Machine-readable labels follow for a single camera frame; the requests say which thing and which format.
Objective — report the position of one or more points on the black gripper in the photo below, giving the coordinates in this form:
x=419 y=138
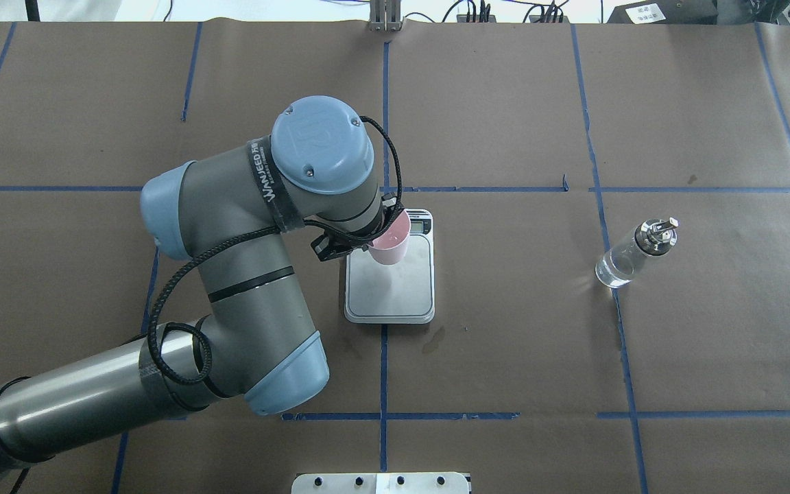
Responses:
x=327 y=248

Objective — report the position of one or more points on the pink paper cup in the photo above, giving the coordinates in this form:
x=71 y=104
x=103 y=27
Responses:
x=391 y=247

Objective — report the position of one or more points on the glass sauce bottle metal spout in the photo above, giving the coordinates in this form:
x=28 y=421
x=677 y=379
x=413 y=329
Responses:
x=649 y=241

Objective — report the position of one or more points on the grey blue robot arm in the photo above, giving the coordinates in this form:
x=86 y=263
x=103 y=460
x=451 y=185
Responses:
x=232 y=321

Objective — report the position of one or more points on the digital kitchen scale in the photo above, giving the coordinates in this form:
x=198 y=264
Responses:
x=399 y=294

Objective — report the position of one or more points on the black box with label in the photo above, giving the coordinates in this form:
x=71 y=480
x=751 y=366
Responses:
x=665 y=12

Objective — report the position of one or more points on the aluminium frame post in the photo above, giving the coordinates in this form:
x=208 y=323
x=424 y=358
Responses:
x=385 y=16

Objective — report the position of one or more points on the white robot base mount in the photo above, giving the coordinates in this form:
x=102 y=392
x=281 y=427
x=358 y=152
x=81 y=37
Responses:
x=383 y=482

